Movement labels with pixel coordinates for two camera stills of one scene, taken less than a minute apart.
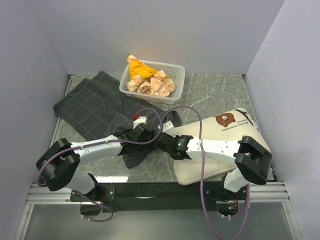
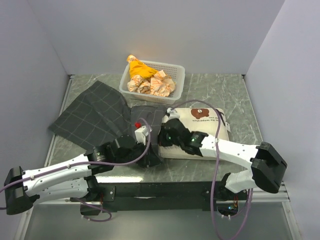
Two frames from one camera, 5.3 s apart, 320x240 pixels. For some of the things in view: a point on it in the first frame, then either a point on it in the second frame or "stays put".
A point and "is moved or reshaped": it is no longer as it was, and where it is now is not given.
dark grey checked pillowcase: x=93 y=106 is moved or reshaped
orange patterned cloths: x=159 y=84 stays put
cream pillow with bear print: x=233 y=126 to x=203 y=120
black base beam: x=160 y=196 stays put
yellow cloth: x=138 y=68 stays put
